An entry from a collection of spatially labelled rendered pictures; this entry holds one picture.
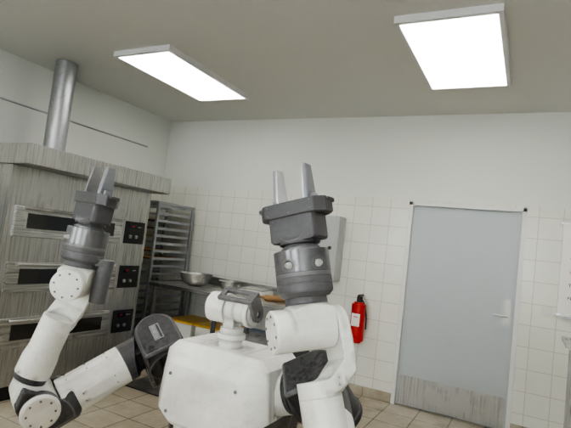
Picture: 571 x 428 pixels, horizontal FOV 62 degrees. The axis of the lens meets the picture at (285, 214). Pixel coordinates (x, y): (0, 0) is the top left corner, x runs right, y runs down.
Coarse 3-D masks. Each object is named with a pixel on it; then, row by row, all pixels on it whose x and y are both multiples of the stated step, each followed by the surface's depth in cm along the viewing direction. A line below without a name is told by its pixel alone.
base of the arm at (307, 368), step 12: (300, 360) 95; (312, 360) 94; (324, 360) 92; (288, 372) 94; (300, 372) 92; (312, 372) 91; (288, 384) 91; (288, 396) 89; (360, 408) 96; (300, 420) 92
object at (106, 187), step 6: (108, 168) 102; (108, 174) 102; (114, 174) 103; (102, 180) 102; (108, 180) 102; (114, 180) 104; (102, 186) 102; (108, 186) 103; (102, 192) 102; (108, 192) 102
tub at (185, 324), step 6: (174, 318) 542; (180, 318) 546; (186, 318) 550; (192, 318) 555; (198, 318) 560; (204, 318) 564; (180, 324) 534; (186, 324) 530; (192, 324) 527; (180, 330) 533; (186, 330) 529; (192, 330) 529; (186, 336) 528; (192, 336) 530
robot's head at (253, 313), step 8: (224, 288) 104; (232, 288) 103; (224, 296) 101; (232, 296) 100; (248, 296) 100; (256, 296) 99; (248, 304) 98; (256, 304) 99; (248, 312) 99; (256, 312) 100; (248, 320) 99; (256, 320) 100
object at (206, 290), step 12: (156, 288) 546; (168, 288) 530; (180, 288) 522; (192, 288) 525; (204, 288) 539; (216, 288) 553; (240, 288) 569; (264, 288) 554; (276, 288) 547; (264, 300) 492
